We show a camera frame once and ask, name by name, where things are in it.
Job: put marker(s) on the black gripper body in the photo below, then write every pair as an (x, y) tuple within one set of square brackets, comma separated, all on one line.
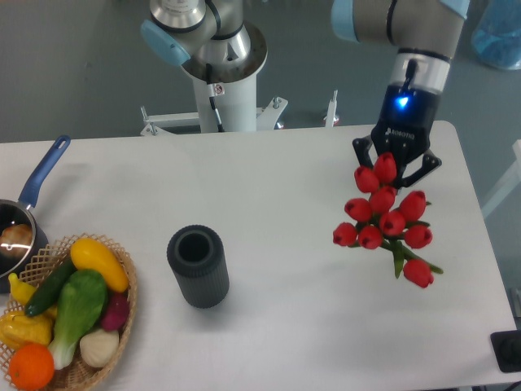
[(404, 125)]

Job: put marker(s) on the browned bread in pan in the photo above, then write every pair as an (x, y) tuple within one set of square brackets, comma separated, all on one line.
[(16, 241)]

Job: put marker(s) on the blue handled saucepan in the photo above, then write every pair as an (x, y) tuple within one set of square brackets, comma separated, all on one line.
[(20, 211)]

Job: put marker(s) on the dark green cucumber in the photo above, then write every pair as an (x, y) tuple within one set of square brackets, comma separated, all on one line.
[(47, 294)]

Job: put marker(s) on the green bok choy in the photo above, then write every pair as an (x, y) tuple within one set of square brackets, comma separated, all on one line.
[(80, 305)]

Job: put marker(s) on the white frame at right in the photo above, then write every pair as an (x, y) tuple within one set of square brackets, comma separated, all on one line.
[(504, 185)]

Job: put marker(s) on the red tulip bouquet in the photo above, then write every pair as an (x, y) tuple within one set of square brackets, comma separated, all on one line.
[(378, 222)]

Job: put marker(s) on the yellow squash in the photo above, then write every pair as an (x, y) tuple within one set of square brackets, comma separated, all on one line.
[(88, 253)]

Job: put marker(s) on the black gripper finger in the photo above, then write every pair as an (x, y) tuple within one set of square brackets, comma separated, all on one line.
[(429, 163), (362, 148)]

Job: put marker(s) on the woven wicker basket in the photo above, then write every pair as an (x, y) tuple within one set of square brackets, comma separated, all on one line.
[(79, 375)]

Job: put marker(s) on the yellow banana pepper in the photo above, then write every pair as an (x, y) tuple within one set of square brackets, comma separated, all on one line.
[(19, 290)]

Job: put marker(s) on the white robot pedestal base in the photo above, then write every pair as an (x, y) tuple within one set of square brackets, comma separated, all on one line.
[(224, 79)]

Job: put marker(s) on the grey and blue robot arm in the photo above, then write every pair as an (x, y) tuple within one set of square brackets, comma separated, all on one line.
[(425, 33)]

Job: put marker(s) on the orange fruit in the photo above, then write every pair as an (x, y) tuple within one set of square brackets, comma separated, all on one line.
[(31, 367)]

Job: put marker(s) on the blue translucent plastic bag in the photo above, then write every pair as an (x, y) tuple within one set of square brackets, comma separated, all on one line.
[(496, 39)]

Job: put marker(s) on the white garlic bulb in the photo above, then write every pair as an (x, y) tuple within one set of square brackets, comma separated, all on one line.
[(98, 347)]

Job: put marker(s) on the black device at edge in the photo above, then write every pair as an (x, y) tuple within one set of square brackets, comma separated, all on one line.
[(506, 347)]

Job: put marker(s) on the dark grey ribbed vase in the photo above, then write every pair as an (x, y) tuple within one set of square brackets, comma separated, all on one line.
[(196, 256)]

